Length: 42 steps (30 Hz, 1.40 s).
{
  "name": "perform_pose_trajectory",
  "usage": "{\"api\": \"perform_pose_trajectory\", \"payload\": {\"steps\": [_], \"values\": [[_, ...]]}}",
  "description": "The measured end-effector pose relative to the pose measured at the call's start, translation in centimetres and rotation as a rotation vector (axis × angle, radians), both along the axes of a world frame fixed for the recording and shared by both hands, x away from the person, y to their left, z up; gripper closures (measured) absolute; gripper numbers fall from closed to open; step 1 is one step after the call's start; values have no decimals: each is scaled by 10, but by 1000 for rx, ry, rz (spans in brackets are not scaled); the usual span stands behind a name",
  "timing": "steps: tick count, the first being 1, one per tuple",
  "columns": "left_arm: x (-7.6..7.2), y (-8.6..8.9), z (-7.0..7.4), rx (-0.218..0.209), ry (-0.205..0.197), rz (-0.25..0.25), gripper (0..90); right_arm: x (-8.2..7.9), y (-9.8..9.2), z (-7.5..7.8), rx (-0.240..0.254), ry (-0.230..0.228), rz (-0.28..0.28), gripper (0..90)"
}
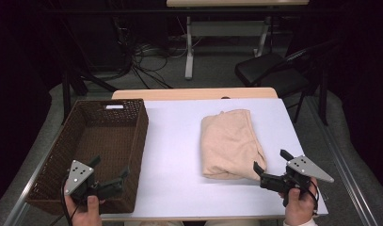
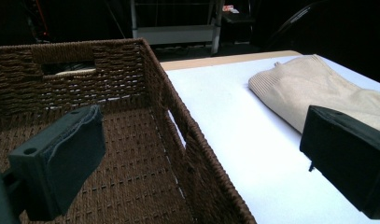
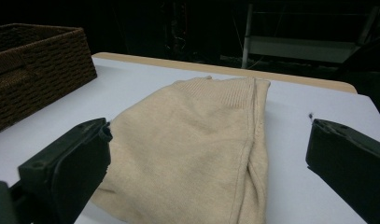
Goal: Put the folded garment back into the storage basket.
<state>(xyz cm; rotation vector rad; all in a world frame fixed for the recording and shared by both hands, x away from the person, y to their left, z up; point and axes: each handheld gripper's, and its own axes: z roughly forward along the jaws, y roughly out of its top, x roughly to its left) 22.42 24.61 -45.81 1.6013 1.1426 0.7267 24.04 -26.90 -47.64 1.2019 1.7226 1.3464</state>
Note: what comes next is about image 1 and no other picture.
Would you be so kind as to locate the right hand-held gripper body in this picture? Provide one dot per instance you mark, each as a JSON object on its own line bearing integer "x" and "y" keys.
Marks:
{"x": 305, "y": 168}

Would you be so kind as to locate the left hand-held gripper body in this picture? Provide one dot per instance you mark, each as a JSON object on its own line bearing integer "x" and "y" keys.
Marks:
{"x": 77, "y": 175}

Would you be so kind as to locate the brown woven basket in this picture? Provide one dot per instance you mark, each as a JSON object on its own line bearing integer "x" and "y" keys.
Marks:
{"x": 101, "y": 138}

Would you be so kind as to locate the beige cloth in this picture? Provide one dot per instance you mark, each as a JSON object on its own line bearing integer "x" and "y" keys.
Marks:
{"x": 230, "y": 144}

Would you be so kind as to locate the person's left hand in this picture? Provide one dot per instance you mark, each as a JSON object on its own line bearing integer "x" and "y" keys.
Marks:
{"x": 85, "y": 213}

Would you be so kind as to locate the person's right hand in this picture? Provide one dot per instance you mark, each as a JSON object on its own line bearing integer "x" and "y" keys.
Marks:
{"x": 300, "y": 208}

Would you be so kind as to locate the white board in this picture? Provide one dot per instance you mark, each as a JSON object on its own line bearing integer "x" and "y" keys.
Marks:
{"x": 176, "y": 157}

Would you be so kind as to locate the black metal stand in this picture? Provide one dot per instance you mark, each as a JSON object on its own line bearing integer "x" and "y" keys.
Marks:
{"x": 73, "y": 83}

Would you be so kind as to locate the black folding chair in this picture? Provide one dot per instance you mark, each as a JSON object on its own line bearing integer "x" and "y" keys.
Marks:
{"x": 267, "y": 70}

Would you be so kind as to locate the light wooden table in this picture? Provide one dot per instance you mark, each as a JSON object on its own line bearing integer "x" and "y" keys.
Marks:
{"x": 192, "y": 93}

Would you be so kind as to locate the white-legged desk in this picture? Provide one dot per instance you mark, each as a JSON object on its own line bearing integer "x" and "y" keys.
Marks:
{"x": 225, "y": 28}

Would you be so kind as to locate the metal rail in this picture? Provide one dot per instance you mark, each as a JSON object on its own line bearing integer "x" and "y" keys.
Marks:
{"x": 26, "y": 194}
{"x": 343, "y": 163}

